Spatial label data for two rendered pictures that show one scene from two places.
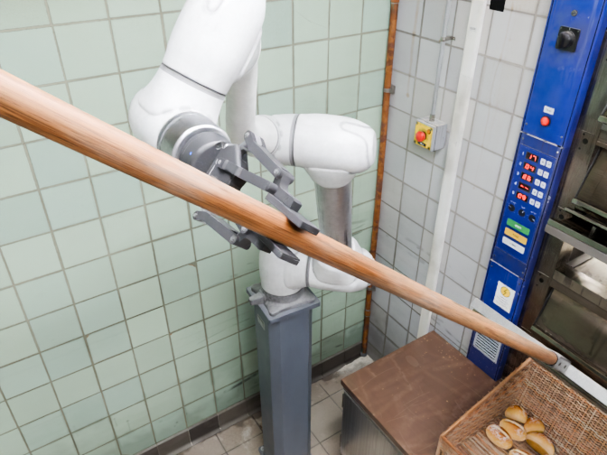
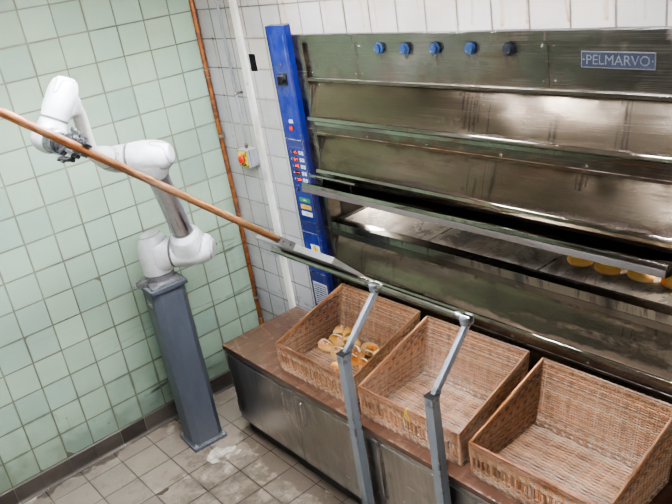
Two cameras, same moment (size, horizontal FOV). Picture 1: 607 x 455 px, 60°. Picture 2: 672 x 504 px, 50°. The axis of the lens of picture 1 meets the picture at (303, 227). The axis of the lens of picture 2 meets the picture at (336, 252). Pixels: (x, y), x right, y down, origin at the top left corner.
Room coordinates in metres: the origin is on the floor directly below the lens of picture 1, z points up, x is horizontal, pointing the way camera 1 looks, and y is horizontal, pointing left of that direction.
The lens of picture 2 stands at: (-2.01, -0.59, 2.46)
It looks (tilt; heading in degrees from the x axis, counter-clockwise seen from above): 23 degrees down; 356
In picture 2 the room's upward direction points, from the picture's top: 9 degrees counter-clockwise
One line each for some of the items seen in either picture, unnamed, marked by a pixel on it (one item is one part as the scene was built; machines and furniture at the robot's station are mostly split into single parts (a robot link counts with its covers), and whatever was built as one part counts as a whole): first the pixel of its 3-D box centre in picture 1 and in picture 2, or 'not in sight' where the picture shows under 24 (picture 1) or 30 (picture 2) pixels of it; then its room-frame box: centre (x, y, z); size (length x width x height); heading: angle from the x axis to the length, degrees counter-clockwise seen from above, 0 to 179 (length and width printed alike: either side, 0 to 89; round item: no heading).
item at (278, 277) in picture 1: (284, 258); (155, 251); (1.48, 0.07, 1.17); 0.18 x 0.16 x 0.22; 78
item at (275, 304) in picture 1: (277, 290); (156, 277); (1.48, 0.09, 1.03); 0.22 x 0.18 x 0.06; 119
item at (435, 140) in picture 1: (429, 134); (248, 157); (1.89, -0.48, 1.46); 0.10 x 0.07 x 0.10; 33
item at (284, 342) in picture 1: (284, 385); (183, 362); (1.49, 0.08, 0.50); 0.21 x 0.21 x 1.00; 29
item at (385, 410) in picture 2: not in sight; (442, 384); (0.48, -1.13, 0.72); 0.56 x 0.49 x 0.28; 35
